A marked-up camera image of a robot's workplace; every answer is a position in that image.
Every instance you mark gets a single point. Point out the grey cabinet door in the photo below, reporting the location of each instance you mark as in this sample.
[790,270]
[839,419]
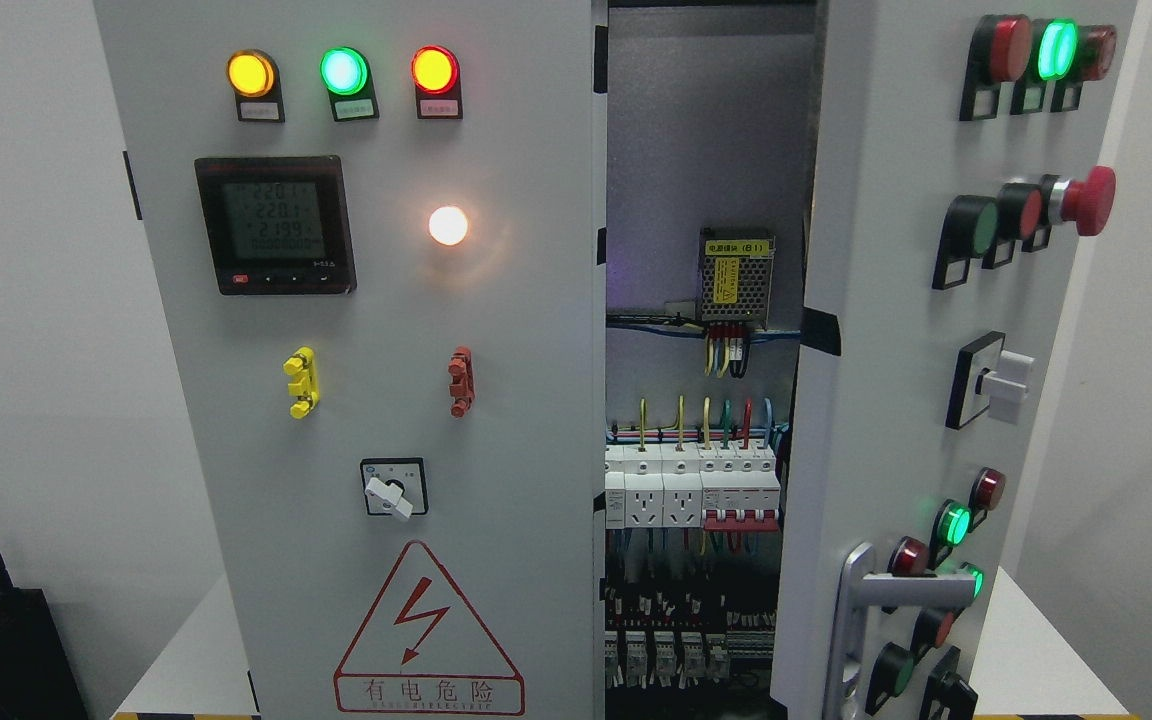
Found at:
[935,124]
[512,484]

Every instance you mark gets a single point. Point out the white glowing indicator lamp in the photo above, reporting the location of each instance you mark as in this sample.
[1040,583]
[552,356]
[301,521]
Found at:
[448,225]

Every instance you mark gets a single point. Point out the metal mesh power supply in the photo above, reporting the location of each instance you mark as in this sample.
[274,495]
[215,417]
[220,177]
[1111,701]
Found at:
[735,275]

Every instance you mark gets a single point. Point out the white socket breaker row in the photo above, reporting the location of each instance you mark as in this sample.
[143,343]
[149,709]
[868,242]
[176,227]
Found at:
[722,487]

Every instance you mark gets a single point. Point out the white lower relay row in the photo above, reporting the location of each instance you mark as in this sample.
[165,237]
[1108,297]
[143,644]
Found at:
[668,638]

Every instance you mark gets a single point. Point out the red indicator light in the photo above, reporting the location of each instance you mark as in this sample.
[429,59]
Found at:
[436,76]

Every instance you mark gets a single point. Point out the red electrical hazard warning sticker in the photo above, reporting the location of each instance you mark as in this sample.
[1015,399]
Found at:
[422,648]

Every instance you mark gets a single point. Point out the black digital power meter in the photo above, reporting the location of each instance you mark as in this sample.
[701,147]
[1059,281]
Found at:
[277,226]

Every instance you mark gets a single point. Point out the green indicator light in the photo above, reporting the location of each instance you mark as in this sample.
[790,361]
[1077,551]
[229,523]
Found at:
[347,77]

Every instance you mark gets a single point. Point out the yellow indicator light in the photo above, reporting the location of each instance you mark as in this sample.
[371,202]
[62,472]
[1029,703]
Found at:
[255,81]

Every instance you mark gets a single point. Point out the red emergency stop button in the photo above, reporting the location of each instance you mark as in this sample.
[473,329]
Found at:
[1086,202]

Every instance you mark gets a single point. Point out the black box at left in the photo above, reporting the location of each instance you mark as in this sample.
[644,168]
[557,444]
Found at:
[36,681]

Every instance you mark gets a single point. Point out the red terminal post block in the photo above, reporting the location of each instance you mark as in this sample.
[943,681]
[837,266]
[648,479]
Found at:
[461,381]

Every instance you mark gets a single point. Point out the white rotary selector switch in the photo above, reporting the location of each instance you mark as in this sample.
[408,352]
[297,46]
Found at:
[395,487]

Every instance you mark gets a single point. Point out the yellow terminal post block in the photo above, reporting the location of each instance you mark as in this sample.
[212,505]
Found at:
[301,369]

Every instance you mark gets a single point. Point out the silver door handle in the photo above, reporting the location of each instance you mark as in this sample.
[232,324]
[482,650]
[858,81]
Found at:
[866,672]

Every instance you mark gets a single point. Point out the white right door selector switch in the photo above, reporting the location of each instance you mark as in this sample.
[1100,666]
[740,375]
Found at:
[989,380]

